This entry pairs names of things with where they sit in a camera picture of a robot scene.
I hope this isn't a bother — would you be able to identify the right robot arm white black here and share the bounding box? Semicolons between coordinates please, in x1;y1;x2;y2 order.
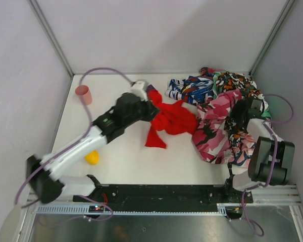
224;98;295;202

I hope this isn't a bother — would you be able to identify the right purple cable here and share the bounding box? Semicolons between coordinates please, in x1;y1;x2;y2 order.
239;94;295;237

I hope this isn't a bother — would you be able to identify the blue white red cloth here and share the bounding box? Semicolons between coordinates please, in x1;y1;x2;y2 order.
165;76;214;106

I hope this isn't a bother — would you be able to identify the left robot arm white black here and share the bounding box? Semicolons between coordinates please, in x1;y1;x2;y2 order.
26;93;160;204

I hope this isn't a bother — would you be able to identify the purple cable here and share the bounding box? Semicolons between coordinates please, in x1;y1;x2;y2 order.
14;67;134;209
239;94;295;237

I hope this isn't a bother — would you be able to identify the magenta camouflage cloth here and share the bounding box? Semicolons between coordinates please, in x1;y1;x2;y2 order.
191;67;245;165

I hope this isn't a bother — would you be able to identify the yellow lemon toy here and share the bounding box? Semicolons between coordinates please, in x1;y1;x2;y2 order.
84;150;99;165

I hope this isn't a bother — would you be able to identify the purple cube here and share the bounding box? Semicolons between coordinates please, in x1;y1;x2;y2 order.
146;84;156;93

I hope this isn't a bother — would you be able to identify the aluminium frame rail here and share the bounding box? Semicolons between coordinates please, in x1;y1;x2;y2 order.
26;184;303;205

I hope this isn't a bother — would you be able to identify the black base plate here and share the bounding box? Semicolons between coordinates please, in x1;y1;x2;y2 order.
87;185;242;211

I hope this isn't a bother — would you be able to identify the pink plastic cup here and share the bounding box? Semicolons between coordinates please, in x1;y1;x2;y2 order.
75;85;92;105

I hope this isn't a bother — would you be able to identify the orange black camouflage cloth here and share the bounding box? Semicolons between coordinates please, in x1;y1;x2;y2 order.
213;71;268;148

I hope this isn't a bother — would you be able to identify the grey slotted cable duct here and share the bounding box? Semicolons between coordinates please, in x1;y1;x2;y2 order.
36;204;242;216

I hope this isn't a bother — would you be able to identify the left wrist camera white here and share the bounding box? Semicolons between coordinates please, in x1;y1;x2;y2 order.
130;80;148;100

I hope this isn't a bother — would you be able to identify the light pink patterned cloth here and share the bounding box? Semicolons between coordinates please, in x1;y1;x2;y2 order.
229;131;256;168

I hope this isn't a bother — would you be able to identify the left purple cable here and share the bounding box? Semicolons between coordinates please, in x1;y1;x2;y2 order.
14;67;134;209

